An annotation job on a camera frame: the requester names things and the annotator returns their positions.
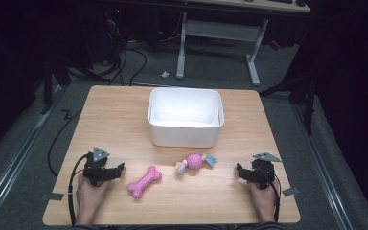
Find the metal floor rail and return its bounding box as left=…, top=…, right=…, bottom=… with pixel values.
left=291, top=102, right=356, bottom=230
left=0, top=84, right=65, bottom=224

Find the white plastic bin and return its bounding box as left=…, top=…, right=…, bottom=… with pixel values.
left=147, top=86, right=225, bottom=149

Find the pink ball rope toy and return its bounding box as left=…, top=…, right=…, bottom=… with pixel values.
left=174, top=152, right=218, bottom=175

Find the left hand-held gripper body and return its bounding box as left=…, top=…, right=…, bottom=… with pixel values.
left=82, top=146, right=111, bottom=187

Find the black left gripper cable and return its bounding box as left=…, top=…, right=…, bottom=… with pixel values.
left=67, top=152, right=92, bottom=227

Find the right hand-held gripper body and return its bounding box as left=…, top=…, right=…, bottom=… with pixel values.
left=250, top=151, right=283, bottom=191

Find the grey tape piece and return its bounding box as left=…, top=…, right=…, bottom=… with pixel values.
left=282, top=186, right=301, bottom=197
left=39, top=192, right=65, bottom=202

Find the black stand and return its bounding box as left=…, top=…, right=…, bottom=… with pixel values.
left=258, top=47, right=320, bottom=136
left=39, top=56, right=111, bottom=116

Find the bundle of black cables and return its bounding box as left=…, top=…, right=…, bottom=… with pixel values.
left=100, top=6, right=149, bottom=86

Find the pink bone toy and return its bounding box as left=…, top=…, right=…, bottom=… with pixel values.
left=126, top=165, right=163, bottom=200

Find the black floor cable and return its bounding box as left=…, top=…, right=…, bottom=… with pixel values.
left=47, top=108, right=83, bottom=179

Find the white-framed desk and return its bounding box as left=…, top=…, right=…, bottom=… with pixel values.
left=175, top=0, right=311, bottom=87

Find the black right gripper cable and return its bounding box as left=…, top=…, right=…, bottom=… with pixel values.
left=269, top=172, right=283, bottom=223

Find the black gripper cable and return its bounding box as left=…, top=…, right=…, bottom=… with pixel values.
left=269, top=172, right=283, bottom=223
left=67, top=152, right=92, bottom=227

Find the person's right hand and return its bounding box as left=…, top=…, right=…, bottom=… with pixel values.
left=248, top=181, right=280, bottom=222

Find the person's left hand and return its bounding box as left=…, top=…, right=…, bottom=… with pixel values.
left=75, top=173, right=110, bottom=220

